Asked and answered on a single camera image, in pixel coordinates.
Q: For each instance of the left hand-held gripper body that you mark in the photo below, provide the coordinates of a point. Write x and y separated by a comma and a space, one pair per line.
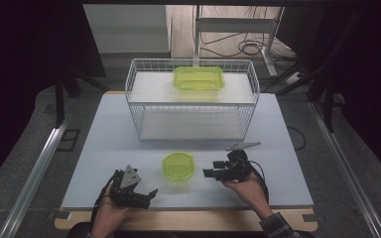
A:
129, 188

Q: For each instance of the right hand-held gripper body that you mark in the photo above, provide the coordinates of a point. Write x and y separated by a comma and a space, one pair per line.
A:
236, 167

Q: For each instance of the round yellow-green bowl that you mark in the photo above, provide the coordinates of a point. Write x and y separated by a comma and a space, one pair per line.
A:
178, 165

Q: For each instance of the rectangular green plastic container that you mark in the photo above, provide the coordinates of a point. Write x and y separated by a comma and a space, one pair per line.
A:
198, 79

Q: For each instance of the person's right hand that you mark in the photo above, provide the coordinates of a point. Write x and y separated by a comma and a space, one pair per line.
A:
249, 191

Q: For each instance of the person's left hand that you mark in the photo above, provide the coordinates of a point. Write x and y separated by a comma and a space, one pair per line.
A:
107, 214

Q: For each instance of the white board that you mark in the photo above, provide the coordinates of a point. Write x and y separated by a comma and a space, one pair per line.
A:
96, 148

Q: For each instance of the black metal stand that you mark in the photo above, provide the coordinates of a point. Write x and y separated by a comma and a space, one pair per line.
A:
327, 105
59, 99

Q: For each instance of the white cabinet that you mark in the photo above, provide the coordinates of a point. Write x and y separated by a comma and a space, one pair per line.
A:
125, 29

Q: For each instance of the dark curtain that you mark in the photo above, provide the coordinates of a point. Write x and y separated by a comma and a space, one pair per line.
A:
373, 82
20, 66

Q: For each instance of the aluminium floor rail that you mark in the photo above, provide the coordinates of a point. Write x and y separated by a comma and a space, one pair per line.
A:
347, 178
33, 178

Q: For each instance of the white desk frame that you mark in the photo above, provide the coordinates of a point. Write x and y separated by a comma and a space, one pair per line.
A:
234, 24

